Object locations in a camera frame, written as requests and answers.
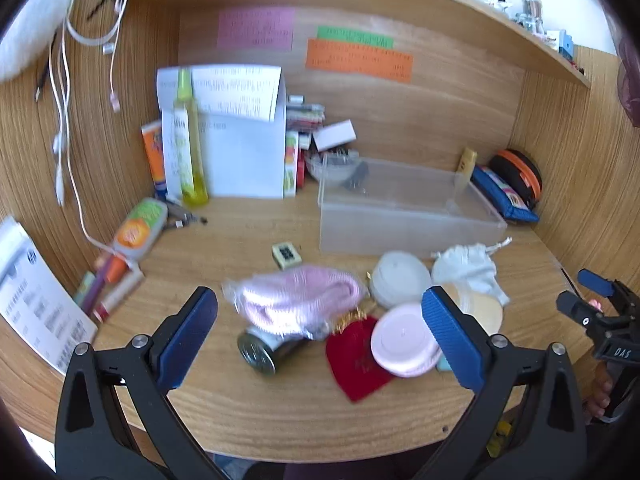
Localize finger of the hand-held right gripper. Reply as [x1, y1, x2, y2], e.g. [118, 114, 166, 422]
[576, 268, 640, 313]
[555, 290, 618, 343]

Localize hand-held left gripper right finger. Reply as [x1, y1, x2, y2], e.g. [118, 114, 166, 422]
[421, 285, 588, 480]

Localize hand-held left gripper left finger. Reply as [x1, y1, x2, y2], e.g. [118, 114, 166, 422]
[55, 286, 226, 480]

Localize cream round box purple sticker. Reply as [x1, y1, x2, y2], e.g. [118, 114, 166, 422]
[442, 282, 504, 337]

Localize pink round compact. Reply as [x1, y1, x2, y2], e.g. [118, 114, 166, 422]
[370, 302, 444, 379]

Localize white drawstring pouch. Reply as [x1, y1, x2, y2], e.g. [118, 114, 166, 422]
[431, 238, 514, 307]

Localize translucent white round jar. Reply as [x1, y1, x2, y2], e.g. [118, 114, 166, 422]
[370, 251, 432, 310]

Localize dark green bottle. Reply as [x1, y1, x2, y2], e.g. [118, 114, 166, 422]
[237, 321, 331, 377]

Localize red velvet pouch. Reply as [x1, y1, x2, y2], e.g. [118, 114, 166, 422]
[326, 311, 397, 404]

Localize pink knit cloth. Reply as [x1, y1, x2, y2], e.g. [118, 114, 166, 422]
[222, 266, 368, 337]

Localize clear plastic storage box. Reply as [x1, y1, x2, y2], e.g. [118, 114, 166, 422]
[318, 155, 508, 257]

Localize person's right hand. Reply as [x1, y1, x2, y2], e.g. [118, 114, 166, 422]
[582, 362, 615, 423]

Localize white green orange tube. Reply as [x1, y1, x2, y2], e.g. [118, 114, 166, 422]
[112, 198, 169, 264]

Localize metal nail clippers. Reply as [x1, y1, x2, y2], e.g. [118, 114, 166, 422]
[165, 198, 209, 230]

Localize blue pencil case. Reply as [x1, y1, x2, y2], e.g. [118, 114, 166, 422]
[471, 164, 540, 225]

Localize black case orange zip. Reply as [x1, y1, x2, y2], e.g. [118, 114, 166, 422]
[488, 149, 544, 211]

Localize white printed booklet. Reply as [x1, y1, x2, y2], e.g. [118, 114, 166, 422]
[0, 216, 99, 376]

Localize yellow sunscreen bottle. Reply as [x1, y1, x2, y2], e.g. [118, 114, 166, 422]
[455, 148, 479, 189]

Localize yellow-green spray bottle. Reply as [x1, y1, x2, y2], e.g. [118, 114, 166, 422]
[172, 67, 209, 207]

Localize black plug adapter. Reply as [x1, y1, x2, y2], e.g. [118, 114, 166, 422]
[345, 164, 372, 194]

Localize orange sunscreen tube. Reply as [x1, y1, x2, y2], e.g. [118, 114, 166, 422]
[141, 121, 169, 197]

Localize white bowl of beads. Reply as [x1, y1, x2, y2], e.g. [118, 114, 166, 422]
[305, 149, 362, 187]

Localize dark red cloth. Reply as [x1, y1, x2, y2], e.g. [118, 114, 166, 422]
[616, 35, 640, 127]

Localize small white box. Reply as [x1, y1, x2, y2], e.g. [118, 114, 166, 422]
[311, 121, 357, 154]

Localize stack of books and cards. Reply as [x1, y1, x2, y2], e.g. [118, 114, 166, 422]
[284, 94, 327, 197]

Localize glass jar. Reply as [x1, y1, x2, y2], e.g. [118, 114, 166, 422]
[517, 0, 546, 33]

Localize orange paper note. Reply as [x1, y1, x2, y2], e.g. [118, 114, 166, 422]
[305, 39, 415, 84]

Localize green paper note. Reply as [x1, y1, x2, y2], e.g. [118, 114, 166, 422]
[316, 25, 395, 50]

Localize pink paper note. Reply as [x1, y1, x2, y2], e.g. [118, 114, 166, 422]
[217, 8, 295, 51]

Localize white fluffy cushion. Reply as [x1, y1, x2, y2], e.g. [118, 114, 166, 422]
[0, 0, 85, 82]

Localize white cable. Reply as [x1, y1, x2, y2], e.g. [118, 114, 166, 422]
[51, 10, 118, 261]
[66, 0, 133, 112]

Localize black cable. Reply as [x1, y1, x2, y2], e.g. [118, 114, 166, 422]
[35, 35, 57, 102]

